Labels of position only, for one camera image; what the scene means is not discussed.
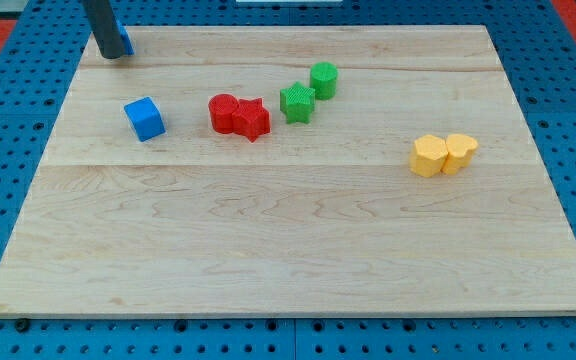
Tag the red star block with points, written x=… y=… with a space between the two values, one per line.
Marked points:
x=251 y=119

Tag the green star block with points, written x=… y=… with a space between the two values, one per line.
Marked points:
x=297 y=103

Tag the light wooden board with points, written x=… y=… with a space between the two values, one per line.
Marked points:
x=318 y=220

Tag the red cylinder block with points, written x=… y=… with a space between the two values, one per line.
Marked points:
x=221 y=107

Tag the green cylinder block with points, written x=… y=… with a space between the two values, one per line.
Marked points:
x=323 y=79

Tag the yellow hexagon block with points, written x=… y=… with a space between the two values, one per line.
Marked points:
x=428 y=155

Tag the blue cube block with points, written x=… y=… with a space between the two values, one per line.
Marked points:
x=145 y=118

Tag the yellow heart block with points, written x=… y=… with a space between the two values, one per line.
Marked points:
x=461 y=148

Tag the blue block behind rod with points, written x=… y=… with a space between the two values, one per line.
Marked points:
x=128 y=49

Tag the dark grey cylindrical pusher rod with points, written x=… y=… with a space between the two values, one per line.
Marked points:
x=103 y=24

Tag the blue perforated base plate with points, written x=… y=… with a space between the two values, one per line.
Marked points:
x=37 y=64

